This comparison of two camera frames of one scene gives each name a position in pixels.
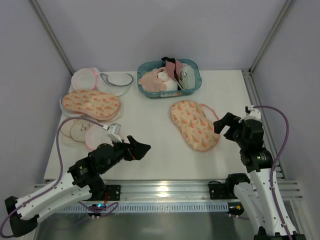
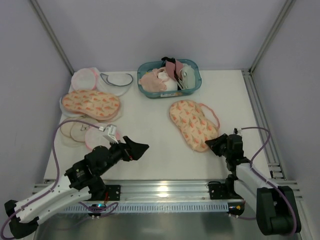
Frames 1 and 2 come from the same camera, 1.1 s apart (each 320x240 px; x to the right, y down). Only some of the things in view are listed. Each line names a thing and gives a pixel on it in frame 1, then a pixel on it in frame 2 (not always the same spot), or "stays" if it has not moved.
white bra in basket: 171,83 stays
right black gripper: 230,128 → 220,148
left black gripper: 128,151 stays
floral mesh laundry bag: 197,129 stays
